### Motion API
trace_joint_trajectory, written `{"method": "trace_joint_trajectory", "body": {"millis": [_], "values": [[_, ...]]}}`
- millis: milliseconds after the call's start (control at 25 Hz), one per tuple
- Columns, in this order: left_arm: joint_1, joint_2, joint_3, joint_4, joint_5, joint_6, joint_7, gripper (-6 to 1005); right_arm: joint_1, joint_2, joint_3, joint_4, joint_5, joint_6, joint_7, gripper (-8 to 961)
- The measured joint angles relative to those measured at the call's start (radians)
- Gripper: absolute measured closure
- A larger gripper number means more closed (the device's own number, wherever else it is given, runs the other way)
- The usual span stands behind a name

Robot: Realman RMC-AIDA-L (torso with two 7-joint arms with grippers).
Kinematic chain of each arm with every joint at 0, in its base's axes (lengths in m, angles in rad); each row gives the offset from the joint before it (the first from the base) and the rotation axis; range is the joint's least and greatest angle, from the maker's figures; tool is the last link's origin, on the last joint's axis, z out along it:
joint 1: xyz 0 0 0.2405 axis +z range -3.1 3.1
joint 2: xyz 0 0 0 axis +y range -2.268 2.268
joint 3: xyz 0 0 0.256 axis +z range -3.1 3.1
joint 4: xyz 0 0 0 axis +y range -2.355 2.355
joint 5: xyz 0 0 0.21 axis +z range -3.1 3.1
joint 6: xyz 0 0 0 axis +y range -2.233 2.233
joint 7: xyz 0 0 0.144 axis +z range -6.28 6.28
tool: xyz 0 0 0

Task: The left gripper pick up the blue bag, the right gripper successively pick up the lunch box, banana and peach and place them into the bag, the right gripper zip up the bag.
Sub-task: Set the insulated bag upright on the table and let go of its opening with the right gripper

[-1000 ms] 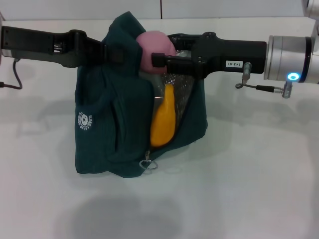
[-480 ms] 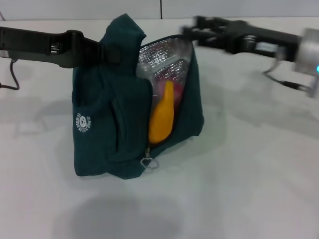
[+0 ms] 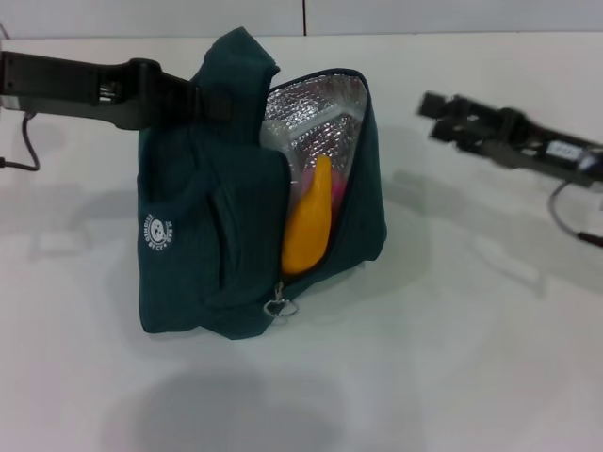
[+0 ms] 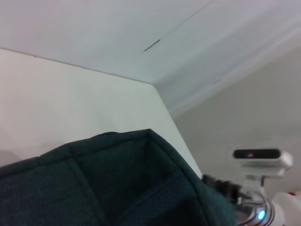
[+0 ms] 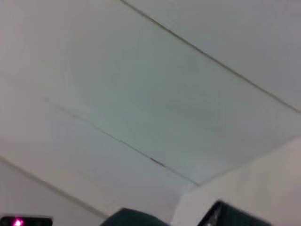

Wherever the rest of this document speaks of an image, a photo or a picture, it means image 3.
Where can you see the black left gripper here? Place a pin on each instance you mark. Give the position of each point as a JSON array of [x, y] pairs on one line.
[[66, 82]]

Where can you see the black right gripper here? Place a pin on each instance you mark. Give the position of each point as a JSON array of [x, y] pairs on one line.
[[532, 146]]

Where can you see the dark teal insulated lunch bag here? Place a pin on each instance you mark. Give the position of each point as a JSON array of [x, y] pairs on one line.
[[198, 226]]

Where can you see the pink toy peach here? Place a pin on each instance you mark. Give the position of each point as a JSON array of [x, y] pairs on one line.
[[340, 190]]

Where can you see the yellow banana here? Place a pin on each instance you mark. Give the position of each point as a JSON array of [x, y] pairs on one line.
[[306, 226]]

